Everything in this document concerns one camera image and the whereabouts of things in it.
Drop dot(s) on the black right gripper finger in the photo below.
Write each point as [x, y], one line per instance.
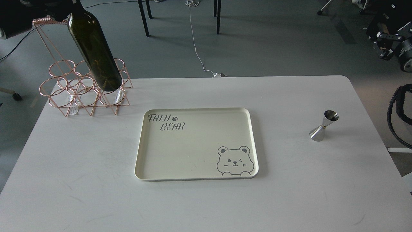
[386, 49]
[382, 36]

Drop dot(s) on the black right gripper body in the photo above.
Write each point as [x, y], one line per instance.
[403, 53]

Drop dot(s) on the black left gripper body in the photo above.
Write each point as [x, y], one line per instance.
[16, 16]

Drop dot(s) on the dark green wine bottle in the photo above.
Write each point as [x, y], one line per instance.
[87, 33]

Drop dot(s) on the steel double jigger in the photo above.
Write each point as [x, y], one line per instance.
[318, 133]

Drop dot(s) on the black equipment case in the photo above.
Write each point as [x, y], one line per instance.
[392, 13]

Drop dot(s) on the office chair wheel base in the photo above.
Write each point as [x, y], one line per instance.
[15, 95]

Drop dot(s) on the black table legs left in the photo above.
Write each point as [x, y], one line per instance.
[143, 15]

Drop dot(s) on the black table legs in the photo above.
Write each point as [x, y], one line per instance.
[143, 15]
[217, 14]

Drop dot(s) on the black table legs right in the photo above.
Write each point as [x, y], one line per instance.
[217, 14]

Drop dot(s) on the cream bear serving tray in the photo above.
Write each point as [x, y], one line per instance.
[196, 144]

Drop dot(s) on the rose gold wire wine rack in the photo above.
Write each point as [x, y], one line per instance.
[71, 88]

